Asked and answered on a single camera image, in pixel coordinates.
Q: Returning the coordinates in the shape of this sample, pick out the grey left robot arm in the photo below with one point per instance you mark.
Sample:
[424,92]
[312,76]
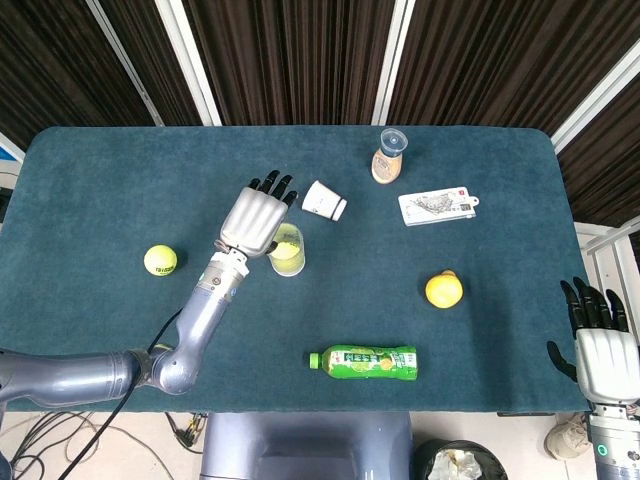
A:
[200,320]

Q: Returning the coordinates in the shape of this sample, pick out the green tea plastic bottle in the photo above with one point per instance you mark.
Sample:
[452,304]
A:
[370,362]

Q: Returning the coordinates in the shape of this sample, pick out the clear plastic ball tube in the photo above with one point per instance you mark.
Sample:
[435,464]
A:
[290,269]

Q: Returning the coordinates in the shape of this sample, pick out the thin grey frame post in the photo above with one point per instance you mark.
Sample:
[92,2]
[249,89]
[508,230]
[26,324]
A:
[125,62]

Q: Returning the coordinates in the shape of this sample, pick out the brown pleated curtain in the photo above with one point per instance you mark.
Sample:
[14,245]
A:
[300,55]

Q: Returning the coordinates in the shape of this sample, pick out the flat printed white package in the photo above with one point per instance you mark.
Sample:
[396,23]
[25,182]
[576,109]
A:
[437,206]

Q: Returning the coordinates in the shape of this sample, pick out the white paper cup blue rim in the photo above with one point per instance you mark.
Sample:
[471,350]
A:
[322,200]

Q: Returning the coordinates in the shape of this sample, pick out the black plug cluster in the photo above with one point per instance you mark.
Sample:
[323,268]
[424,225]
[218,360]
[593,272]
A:
[190,432]

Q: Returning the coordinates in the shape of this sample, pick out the teal table cloth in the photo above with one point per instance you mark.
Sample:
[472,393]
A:
[375,300]

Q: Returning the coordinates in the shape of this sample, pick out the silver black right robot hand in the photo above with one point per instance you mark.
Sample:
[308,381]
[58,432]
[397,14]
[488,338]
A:
[607,360]

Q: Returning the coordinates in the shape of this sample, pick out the beige bottle with clear cap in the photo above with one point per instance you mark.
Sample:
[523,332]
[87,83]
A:
[386,167]

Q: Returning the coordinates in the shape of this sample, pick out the white metal rack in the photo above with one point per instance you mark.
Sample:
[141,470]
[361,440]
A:
[605,250]

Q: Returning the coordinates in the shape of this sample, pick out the grey robot torso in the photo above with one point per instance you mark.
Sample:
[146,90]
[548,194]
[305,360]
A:
[305,445]

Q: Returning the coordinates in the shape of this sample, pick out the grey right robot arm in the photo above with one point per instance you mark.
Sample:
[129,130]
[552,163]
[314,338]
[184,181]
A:
[620,450]

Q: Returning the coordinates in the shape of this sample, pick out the black trash bin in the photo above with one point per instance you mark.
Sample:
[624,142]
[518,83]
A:
[425,457]

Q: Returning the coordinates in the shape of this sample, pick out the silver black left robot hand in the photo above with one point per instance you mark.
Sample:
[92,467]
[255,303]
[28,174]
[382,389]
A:
[252,220]

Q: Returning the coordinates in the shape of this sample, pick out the beige shoe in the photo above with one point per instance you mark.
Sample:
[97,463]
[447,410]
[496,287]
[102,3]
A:
[567,440]

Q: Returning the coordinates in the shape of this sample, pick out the yellow lemon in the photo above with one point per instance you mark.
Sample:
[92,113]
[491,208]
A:
[444,290]

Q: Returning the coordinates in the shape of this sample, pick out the wide white frame post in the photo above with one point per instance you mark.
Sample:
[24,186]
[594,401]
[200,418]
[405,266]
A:
[187,60]
[595,95]
[393,60]

